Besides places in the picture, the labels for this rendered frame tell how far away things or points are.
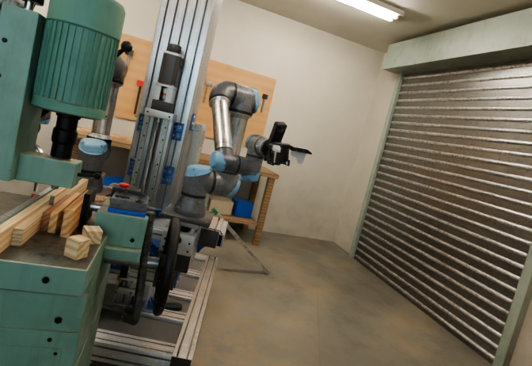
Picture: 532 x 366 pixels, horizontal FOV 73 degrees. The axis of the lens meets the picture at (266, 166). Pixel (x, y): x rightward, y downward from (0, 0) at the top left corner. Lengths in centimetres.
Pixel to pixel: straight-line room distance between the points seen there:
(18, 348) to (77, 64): 67
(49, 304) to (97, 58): 60
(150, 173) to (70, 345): 100
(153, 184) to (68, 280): 99
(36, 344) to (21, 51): 69
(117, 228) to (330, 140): 409
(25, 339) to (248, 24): 405
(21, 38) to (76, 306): 65
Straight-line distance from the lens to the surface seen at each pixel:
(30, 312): 102
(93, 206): 113
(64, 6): 105
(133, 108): 435
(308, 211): 498
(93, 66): 103
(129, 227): 107
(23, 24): 108
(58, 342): 105
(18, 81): 107
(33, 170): 111
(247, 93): 169
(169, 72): 178
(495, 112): 366
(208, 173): 167
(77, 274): 88
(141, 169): 183
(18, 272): 90
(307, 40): 482
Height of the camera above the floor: 127
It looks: 5 degrees down
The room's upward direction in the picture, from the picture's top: 14 degrees clockwise
